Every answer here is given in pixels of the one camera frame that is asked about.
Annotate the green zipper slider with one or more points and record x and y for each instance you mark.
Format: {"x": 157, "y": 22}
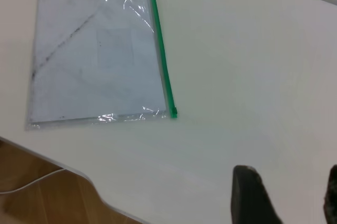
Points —
{"x": 174, "y": 112}

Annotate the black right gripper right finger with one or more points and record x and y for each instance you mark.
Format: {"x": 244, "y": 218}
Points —
{"x": 331, "y": 197}

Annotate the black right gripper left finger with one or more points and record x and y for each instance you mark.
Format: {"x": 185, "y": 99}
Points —
{"x": 250, "y": 200}

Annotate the clear zip bag green zipper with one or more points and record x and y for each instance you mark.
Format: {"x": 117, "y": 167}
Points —
{"x": 100, "y": 58}

